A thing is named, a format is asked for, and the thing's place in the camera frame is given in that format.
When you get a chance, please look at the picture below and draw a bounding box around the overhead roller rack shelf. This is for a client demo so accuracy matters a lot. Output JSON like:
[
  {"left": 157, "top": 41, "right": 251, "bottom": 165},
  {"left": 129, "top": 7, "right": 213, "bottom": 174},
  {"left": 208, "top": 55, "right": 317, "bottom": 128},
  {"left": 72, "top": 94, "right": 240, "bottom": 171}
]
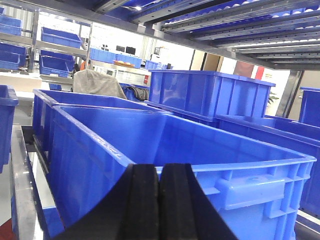
[{"left": 18, "top": 0, "right": 320, "bottom": 71}]

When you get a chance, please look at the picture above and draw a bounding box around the steel rack side rail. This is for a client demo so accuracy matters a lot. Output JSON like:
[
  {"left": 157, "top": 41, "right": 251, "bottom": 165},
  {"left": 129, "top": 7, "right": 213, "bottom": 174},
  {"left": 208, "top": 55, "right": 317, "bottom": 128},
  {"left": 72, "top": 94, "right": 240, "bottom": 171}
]
[{"left": 9, "top": 125, "right": 43, "bottom": 240}]

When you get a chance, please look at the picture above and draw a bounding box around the blue bin behind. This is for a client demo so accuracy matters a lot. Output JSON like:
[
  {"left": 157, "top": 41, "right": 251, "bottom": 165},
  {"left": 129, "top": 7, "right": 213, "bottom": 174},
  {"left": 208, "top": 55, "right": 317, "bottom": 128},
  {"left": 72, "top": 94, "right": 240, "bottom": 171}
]
[{"left": 32, "top": 88, "right": 161, "bottom": 153}]

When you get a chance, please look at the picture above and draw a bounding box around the grey cloth covered chair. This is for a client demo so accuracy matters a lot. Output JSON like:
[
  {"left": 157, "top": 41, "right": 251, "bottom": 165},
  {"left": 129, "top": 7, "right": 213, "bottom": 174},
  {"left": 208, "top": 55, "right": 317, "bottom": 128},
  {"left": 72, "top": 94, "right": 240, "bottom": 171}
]
[{"left": 72, "top": 69, "right": 127, "bottom": 100}]

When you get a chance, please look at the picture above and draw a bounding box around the stacked blue crate right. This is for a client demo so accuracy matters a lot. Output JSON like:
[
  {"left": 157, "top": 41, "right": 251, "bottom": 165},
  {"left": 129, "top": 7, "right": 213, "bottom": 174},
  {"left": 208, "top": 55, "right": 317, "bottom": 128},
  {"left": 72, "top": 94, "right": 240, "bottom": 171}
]
[{"left": 147, "top": 69, "right": 275, "bottom": 127}]

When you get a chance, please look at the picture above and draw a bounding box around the blue bin right low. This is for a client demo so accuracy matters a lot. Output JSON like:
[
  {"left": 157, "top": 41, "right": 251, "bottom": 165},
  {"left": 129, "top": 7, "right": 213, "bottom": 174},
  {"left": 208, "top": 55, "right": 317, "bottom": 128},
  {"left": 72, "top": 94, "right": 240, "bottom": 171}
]
[{"left": 217, "top": 115, "right": 320, "bottom": 218}]

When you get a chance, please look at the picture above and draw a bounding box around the large blue plastic bin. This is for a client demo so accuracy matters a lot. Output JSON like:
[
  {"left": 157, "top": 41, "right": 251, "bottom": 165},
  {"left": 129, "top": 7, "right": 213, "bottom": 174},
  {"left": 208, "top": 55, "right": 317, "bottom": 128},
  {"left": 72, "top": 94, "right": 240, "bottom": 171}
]
[{"left": 47, "top": 106, "right": 316, "bottom": 240}]

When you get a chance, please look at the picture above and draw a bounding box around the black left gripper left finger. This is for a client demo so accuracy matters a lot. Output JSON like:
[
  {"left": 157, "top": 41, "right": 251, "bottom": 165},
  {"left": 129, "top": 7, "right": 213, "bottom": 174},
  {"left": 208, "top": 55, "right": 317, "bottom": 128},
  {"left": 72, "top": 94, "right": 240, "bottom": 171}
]
[{"left": 55, "top": 164, "right": 159, "bottom": 240}]

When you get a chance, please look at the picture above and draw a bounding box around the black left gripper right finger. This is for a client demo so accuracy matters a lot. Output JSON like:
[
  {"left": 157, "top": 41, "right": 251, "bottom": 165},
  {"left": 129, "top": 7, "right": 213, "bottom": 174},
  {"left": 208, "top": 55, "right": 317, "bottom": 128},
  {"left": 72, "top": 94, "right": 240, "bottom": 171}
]
[{"left": 159, "top": 163, "right": 237, "bottom": 240}]

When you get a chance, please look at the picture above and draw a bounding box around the background shelf with blue bins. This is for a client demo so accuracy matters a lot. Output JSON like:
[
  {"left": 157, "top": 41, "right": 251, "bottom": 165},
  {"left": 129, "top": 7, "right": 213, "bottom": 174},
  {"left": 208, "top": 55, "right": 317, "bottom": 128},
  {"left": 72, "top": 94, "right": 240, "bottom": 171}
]
[{"left": 0, "top": 2, "right": 93, "bottom": 73}]

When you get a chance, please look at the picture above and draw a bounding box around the blue bin far left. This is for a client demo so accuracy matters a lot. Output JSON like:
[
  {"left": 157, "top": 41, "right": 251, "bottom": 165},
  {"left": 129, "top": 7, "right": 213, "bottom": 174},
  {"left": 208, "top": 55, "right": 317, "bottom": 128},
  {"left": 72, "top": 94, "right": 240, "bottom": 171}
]
[{"left": 0, "top": 84, "right": 19, "bottom": 173}]

